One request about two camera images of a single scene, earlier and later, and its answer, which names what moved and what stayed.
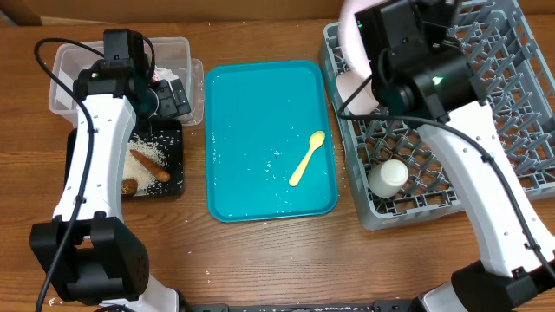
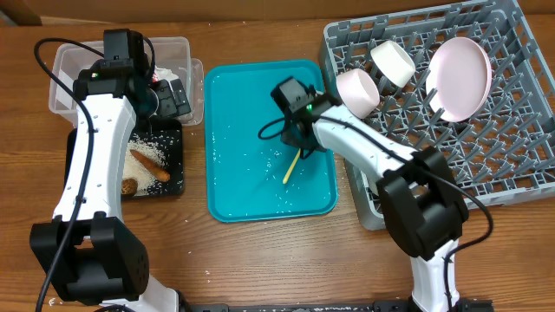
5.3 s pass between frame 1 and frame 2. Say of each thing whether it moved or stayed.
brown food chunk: stayed
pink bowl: stayed
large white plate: moved
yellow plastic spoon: moved
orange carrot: stayed
